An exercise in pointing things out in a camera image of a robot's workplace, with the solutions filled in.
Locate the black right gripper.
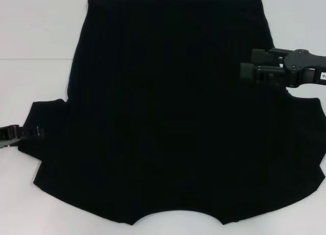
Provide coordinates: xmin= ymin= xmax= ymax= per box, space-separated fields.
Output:
xmin=239 ymin=48 xmax=326 ymax=88

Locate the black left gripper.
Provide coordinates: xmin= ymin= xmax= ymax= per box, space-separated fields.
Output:
xmin=0 ymin=124 xmax=45 ymax=149

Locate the black shirt with FREE print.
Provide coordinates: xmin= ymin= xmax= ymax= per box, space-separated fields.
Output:
xmin=16 ymin=0 xmax=326 ymax=219

